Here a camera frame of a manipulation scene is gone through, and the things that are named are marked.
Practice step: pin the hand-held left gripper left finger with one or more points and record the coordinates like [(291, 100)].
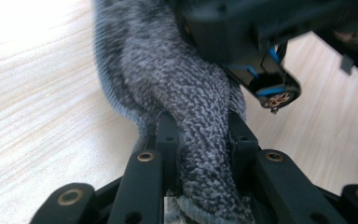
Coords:
[(143, 183)]

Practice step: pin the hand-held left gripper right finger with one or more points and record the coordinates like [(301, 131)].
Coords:
[(276, 183)]

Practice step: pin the blue toy car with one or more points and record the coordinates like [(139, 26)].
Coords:
[(270, 84)]

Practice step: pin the gray cloth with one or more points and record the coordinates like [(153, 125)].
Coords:
[(180, 93)]

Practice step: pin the gray tape piece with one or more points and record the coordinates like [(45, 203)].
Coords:
[(347, 63)]

